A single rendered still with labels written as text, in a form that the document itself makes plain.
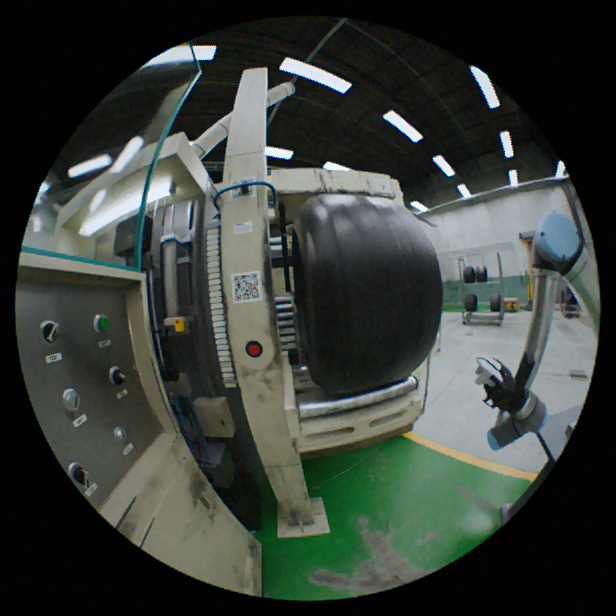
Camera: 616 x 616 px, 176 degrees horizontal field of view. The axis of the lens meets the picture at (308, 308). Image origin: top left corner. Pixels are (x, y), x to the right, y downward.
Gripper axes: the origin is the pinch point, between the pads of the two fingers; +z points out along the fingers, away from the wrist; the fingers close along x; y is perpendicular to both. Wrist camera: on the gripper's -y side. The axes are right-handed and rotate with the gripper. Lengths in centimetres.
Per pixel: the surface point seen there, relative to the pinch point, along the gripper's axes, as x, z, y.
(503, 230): 1091, -317, -121
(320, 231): -11.4, 42.8, -10.7
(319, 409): -21.2, 26.2, 23.7
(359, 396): -12.7, 20.3, 21.5
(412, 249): -3.1, 27.9, -12.6
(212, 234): -17, 73, -2
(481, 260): 1088, -280, 94
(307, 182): 32, 82, -14
